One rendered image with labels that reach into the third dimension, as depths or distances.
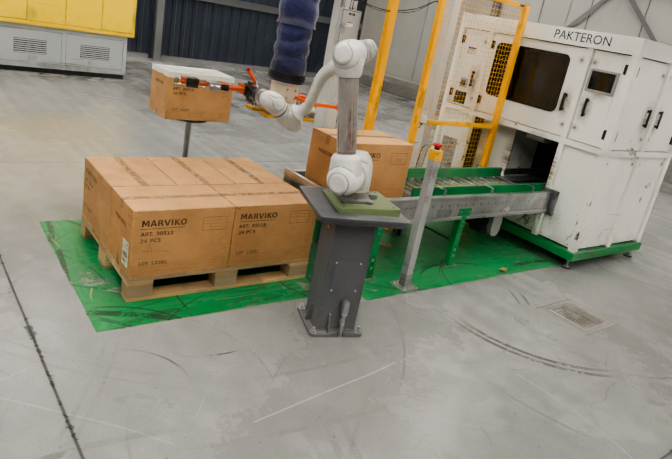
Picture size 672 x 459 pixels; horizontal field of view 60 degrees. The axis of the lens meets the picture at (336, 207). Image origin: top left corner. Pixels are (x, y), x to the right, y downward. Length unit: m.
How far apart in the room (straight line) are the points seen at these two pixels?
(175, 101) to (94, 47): 5.66
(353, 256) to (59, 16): 8.08
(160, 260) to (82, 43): 7.59
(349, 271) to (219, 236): 0.81
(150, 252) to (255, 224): 0.65
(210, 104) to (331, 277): 2.55
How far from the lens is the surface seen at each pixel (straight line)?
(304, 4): 3.51
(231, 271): 3.64
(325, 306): 3.28
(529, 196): 5.18
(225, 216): 3.46
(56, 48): 10.61
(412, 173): 4.84
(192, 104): 5.23
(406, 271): 4.09
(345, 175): 2.84
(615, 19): 12.73
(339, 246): 3.13
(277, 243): 3.72
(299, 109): 3.25
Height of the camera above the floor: 1.70
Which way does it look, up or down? 18 degrees down
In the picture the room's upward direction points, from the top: 11 degrees clockwise
